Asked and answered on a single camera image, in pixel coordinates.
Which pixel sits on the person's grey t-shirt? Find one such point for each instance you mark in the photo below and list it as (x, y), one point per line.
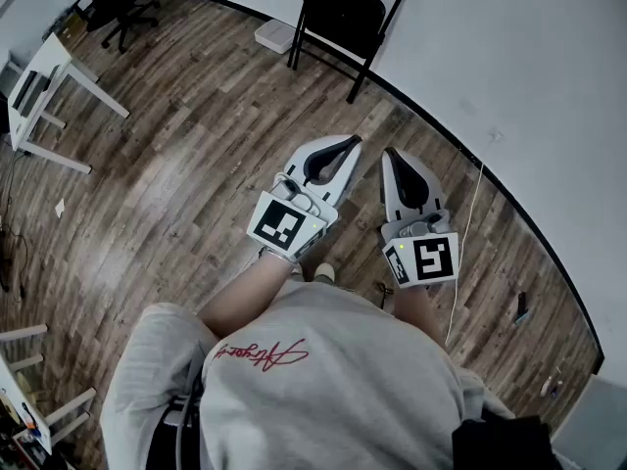
(318, 409)

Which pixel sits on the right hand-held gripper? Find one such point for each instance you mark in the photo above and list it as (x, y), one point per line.
(431, 260)

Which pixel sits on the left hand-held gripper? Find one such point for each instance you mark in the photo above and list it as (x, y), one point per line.
(279, 225)

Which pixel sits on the person's beige right shoe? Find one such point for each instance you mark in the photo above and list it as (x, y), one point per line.
(324, 272)

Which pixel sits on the person's beige left shoe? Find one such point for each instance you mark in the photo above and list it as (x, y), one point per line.
(297, 268)

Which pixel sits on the white cluttered table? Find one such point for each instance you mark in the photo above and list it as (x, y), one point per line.
(19, 409)

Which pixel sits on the small white floor item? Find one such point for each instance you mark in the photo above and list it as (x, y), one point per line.
(545, 385)

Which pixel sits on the black phone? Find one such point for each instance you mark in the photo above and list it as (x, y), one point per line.
(522, 306)

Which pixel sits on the person's left forearm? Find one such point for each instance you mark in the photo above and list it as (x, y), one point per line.
(245, 296)

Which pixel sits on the white paper scrap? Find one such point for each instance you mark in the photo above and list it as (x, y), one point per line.
(60, 207)

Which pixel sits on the person's right forearm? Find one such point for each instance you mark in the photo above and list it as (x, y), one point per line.
(416, 311)

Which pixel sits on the white flat box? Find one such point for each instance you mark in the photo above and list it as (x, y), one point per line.
(274, 34)

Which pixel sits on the black folding chair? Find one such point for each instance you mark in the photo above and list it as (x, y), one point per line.
(343, 13)

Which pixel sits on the black shoulder bag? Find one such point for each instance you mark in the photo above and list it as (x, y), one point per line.
(504, 443)

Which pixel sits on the person's beige shoe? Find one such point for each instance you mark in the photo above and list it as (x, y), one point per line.
(297, 268)
(324, 272)

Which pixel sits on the white desk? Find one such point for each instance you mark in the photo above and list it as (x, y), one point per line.
(49, 59)

